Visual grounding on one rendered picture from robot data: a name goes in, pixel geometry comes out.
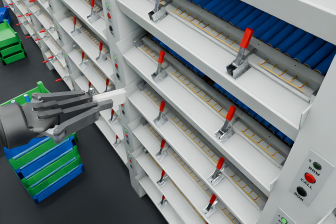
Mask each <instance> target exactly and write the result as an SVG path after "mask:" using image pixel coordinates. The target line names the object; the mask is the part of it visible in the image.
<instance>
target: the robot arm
mask: <svg viewBox="0 0 336 224"><path fill-rule="evenodd" d="M126 96H127V91H126V90H125V89H124V88H121V89H117V90H113V91H109V92H102V93H98V94H94V95H93V93H92V92H91V91H88V94H86V92H85V91H84V90H75V91H64V92H53V93H39V92H34V93H32V100H31V102H27V103H26V104H24V105H22V106H21V105H20V104H19V103H18V102H13V103H9V104H4V105H0V158H2V157H3V156H4V155H5V151H4V147H6V148H7V149H13V148H16V147H20V146H23V145H26V144H28V143H29V142H30V141H31V140H32V139H34V138H44V137H46V136H47V137H50V138H52V139H53V140H54V143H55V144H59V143H61V142H62V141H63V140H64V139H65V138H66V137H67V136H69V135H71V134H73V133H75V132H77V131H79V130H81V129H82V128H84V127H86V126H88V125H90V124H92V123H94V122H96V121H98V120H99V112H100V111H104V110H106V109H111V108H112V107H113V106H117V105H120V104H124V103H126Z"/></svg>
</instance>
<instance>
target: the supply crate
mask: <svg viewBox="0 0 336 224"><path fill-rule="evenodd" d="M37 85H38V87H36V88H34V89H31V90H29V91H27V92H25V93H23V94H21V95H19V96H17V97H15V98H13V99H11V100H9V101H7V102H5V103H2V104H0V106H1V105H6V104H10V103H11V101H12V100H15V101H16V102H17V103H19V104H20V105H21V106H22V105H24V104H26V103H27V101H26V99H25V97H24V95H25V94H28V96H29V98H30V101H31V100H32V93H44V94H46V93H50V92H49V91H48V90H47V89H46V88H45V87H44V86H43V83H42V82H41V81H39V82H37Z"/></svg>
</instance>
